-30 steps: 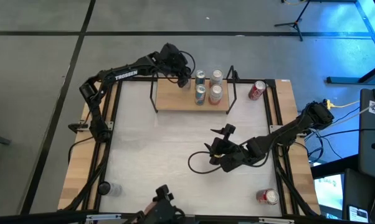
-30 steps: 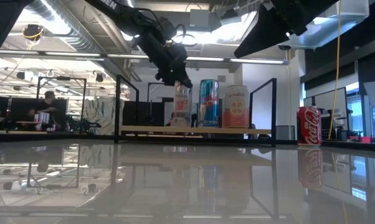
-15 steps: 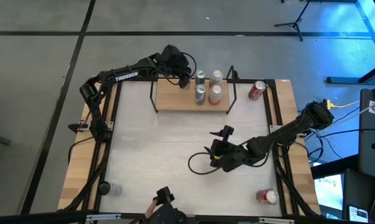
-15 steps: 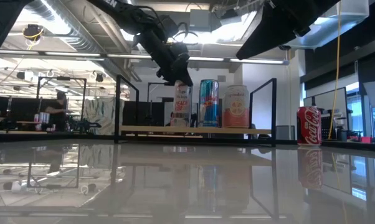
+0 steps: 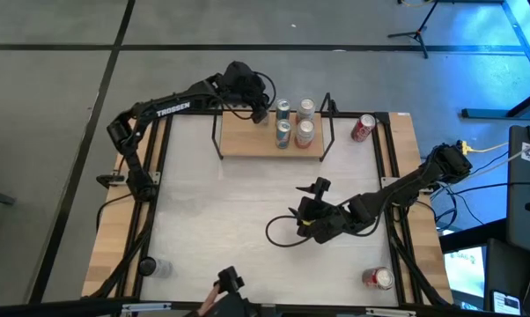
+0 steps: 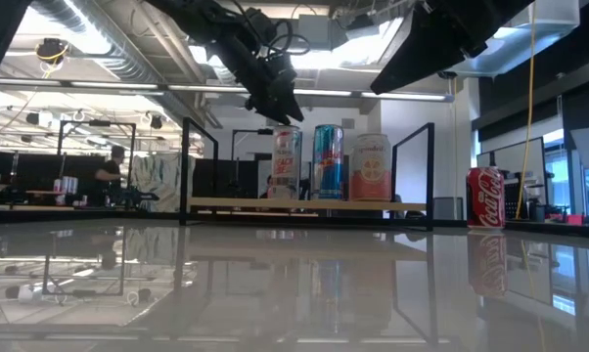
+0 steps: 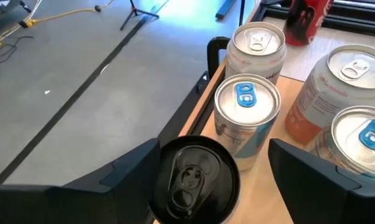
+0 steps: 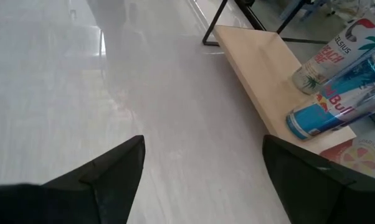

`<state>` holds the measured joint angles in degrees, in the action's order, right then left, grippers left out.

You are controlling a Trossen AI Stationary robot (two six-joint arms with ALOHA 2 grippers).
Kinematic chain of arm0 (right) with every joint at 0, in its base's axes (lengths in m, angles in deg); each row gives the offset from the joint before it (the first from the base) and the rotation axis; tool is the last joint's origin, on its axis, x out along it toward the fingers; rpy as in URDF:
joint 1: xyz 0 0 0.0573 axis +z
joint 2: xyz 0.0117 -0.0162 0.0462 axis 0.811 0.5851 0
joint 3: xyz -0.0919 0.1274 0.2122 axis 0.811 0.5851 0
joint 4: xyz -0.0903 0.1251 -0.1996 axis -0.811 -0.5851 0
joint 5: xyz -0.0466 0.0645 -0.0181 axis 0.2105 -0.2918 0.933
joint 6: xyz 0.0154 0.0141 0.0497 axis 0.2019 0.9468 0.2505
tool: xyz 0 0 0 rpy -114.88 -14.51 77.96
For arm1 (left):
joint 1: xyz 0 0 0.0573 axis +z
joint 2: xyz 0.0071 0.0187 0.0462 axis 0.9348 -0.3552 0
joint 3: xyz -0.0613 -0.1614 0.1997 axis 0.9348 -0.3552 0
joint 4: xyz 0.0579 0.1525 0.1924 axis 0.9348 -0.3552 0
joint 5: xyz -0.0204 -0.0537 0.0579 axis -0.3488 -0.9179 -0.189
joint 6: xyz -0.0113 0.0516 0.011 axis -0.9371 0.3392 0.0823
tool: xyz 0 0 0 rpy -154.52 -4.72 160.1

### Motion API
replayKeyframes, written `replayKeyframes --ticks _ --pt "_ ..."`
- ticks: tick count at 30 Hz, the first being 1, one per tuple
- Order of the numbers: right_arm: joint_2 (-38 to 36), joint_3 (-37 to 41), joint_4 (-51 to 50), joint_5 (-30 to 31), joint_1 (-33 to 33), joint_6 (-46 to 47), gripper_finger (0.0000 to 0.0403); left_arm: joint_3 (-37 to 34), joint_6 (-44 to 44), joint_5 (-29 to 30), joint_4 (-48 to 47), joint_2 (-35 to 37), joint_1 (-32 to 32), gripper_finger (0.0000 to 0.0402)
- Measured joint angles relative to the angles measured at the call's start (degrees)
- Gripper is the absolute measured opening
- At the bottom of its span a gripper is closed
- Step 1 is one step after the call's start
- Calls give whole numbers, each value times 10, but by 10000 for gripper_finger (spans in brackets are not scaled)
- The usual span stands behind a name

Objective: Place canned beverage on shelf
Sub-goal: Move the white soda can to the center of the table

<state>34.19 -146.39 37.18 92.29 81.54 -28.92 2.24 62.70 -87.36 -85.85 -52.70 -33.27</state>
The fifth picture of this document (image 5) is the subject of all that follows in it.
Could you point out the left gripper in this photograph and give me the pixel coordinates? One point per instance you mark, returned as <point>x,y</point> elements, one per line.
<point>245,83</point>

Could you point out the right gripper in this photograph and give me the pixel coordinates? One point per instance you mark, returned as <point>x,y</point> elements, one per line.
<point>324,222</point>

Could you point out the teal silver slim can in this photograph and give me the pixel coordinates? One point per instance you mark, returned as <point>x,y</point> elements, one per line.
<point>283,112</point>

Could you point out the blue silver Red Bull can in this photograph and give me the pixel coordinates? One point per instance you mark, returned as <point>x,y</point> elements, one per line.
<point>283,138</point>

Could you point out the white and orange Spindrift can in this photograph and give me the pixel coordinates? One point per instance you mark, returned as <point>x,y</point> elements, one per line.
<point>306,113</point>
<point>304,138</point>

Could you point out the red Coca-Cola can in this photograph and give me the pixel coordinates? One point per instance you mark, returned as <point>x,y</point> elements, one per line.
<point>362,130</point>
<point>375,278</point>

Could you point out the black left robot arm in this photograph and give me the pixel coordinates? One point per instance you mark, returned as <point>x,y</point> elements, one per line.
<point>133,167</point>

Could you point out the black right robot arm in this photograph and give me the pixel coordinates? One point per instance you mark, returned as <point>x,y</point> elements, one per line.
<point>406,185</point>

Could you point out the person's hand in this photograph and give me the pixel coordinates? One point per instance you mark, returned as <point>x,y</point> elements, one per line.
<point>210,301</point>

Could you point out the lit laptop screen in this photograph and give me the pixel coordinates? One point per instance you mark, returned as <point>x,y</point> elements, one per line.
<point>465,273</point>

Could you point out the black tripod stand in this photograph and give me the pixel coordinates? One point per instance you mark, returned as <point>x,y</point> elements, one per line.
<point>418,31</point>

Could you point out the black equipment case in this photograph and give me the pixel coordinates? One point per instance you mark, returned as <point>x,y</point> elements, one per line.
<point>522,211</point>

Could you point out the smartphone with lit screen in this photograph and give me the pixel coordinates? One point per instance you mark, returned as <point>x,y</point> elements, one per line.
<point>507,304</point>

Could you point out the wooden shelf with black frame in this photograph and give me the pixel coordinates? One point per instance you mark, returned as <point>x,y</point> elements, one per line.
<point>247,141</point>

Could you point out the black aluminium table frame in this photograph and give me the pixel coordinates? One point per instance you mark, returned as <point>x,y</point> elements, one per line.
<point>381,118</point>

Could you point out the white metal bracket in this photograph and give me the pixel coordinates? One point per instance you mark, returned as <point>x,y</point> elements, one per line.
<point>146,307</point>
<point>390,312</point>

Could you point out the black floor frame base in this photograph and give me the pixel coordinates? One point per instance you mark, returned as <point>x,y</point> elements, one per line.
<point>485,114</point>

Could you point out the black floor frame beam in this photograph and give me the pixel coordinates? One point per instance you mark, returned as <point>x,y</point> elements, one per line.
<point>526,44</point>

